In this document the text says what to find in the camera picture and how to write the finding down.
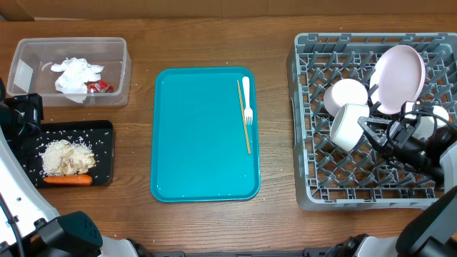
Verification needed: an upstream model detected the pink small bowl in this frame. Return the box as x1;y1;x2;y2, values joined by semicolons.
323;79;368;116

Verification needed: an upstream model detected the black waste tray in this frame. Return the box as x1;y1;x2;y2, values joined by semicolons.
13;120;115;188

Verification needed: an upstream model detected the clear plastic bin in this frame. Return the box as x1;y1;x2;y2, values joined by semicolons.
6;37;131;107

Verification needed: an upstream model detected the grey dishwasher rack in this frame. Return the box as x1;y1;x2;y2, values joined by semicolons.
287;33;456;211

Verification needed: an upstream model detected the wooden chopstick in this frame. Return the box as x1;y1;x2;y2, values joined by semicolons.
237;80;251;155

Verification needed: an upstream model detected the teal serving tray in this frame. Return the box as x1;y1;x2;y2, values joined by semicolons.
150;66;261;203

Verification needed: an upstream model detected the pink round plate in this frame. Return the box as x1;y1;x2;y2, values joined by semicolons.
369;45;426;115

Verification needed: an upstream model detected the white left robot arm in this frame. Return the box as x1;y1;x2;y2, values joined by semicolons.
1;94;147;257

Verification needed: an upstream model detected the red snack wrapper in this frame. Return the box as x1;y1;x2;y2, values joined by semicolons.
86;80;114;94

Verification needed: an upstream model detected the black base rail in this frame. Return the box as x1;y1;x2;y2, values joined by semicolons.
137;248;329;257

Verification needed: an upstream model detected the white plastic fork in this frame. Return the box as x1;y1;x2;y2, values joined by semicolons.
242;76;253;125

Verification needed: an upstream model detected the orange carrot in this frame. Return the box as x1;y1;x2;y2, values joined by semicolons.
44;174;92;186

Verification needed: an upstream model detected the rice and peanut pile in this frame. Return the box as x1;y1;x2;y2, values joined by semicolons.
39;139;96;176

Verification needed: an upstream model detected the white paper cup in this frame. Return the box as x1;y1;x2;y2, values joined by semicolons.
402;101;449;139

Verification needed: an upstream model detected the white napkin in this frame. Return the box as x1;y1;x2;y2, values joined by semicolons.
51;57;104;104

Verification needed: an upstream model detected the white bowl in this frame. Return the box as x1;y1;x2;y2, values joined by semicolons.
330;104;369;151

